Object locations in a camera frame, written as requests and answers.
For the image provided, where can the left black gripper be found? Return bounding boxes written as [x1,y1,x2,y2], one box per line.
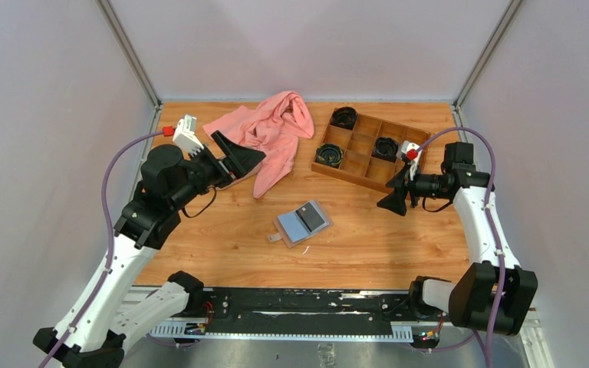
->
[171,130,265,209]

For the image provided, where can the beige oval card tray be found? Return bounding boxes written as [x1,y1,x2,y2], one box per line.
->
[216,163,262,190]

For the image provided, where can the rolled belt middle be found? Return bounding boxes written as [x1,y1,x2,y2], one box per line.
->
[371,136,400,163]

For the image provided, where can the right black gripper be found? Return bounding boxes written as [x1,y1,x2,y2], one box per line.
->
[377,162,449,216]

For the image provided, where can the rolled belt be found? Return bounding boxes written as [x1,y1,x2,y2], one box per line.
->
[371,136,400,163]
[330,107,359,130]
[314,143,344,169]

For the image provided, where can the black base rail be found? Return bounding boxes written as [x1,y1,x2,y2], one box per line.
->
[146,287,458,342]

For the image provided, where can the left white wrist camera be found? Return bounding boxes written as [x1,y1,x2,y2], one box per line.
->
[173,114,204,155]

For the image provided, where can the rolled belt back left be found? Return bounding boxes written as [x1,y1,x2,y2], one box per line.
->
[330,107,359,130]

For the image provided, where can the pink cloth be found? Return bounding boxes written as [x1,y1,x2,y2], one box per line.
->
[202,91,315,199]

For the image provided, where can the wooden divided tray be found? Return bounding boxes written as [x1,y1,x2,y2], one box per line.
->
[311,112,431,193]

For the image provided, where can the rolled belt front left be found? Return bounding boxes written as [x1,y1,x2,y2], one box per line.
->
[314,143,344,169]

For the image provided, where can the black VIP credit card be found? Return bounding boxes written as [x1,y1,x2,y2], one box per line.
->
[295,202,327,233]

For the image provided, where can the pink card holder wallet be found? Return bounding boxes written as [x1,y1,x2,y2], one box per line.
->
[268,200,333,248]

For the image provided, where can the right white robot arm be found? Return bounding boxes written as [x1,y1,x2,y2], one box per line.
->
[377,141,538,336]

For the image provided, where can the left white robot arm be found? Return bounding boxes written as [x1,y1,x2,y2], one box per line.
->
[33,128,265,367]

